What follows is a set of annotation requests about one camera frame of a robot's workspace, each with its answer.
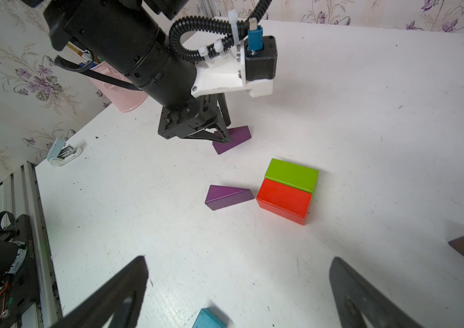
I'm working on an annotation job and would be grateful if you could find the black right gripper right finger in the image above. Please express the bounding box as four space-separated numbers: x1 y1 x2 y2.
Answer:
329 257 421 327

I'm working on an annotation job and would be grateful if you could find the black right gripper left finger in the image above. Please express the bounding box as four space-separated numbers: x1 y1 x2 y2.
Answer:
54 256 149 327

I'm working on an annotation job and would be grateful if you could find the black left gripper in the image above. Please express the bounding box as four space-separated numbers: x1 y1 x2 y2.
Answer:
158 93 231 144

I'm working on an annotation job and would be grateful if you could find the purple triangle block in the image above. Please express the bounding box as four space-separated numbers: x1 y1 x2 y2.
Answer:
212 126 252 154
205 184 255 210

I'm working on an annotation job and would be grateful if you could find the green rectangular block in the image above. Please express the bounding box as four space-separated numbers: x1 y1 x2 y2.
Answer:
264 159 319 194

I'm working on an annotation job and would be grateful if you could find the red rectangular block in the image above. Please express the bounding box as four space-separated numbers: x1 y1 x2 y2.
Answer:
256 178 313 226

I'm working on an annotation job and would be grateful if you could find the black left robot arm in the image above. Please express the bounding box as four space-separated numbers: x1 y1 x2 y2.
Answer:
43 1 231 143

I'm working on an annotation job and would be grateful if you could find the teal long block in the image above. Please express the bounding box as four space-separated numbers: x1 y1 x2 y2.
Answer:
192 308 227 328

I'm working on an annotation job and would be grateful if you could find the pink pen cup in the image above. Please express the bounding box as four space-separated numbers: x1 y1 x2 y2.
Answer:
91 62 147 113

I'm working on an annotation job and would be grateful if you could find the colourful pens bundle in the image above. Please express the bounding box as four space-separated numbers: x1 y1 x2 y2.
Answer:
67 42 102 69

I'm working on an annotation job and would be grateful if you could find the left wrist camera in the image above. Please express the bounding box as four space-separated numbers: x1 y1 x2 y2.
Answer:
192 18 278 98

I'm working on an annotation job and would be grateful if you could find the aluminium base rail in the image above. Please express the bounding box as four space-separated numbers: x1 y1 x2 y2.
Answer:
0 162 63 327

